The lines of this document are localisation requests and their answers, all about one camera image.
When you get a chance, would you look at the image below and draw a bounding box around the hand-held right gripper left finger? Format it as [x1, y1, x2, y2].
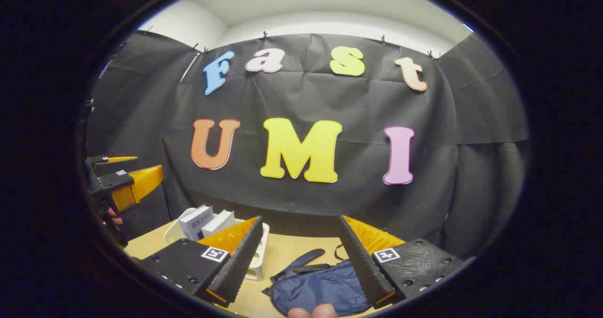
[137, 216, 264, 308]

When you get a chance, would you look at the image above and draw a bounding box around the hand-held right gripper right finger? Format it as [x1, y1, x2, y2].
[338, 215, 464, 309]

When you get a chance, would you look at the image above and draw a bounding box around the white plastic bookshelf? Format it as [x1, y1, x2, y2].
[163, 208, 270, 281]

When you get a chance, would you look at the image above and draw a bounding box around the white cover book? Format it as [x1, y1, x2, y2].
[202, 210, 236, 237]

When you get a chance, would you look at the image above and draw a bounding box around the blue schoolbag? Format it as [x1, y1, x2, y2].
[261, 245, 373, 318]

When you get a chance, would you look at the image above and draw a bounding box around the grey cover book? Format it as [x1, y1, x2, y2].
[178, 205, 214, 241]

